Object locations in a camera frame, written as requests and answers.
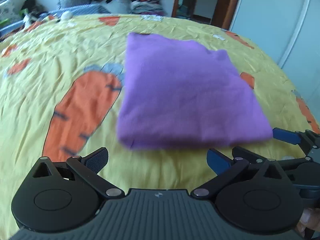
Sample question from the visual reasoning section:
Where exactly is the purple knit sweater red trim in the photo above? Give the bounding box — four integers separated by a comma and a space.
117, 33, 272, 148

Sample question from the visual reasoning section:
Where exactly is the person's right hand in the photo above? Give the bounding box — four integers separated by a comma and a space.
296, 208, 320, 237

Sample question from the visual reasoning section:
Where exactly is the yellow carrot print quilt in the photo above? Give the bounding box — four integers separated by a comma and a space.
1, 14, 319, 239

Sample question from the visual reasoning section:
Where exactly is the white wardrobe with flower pattern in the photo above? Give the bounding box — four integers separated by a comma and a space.
230, 0, 319, 114

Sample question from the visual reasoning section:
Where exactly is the white fluffy pompom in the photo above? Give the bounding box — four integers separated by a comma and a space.
60, 11, 73, 21

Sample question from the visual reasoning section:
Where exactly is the blue quilted blanket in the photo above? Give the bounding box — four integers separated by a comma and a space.
1, 3, 110, 37

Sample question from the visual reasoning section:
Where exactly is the green plastic stool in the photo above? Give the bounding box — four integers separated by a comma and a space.
19, 8, 30, 18

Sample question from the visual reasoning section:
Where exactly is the floral print pillow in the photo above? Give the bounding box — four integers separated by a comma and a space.
0, 0, 21, 27

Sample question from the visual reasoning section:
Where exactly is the brown wooden door frame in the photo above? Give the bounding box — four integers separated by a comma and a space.
171, 0, 240, 30

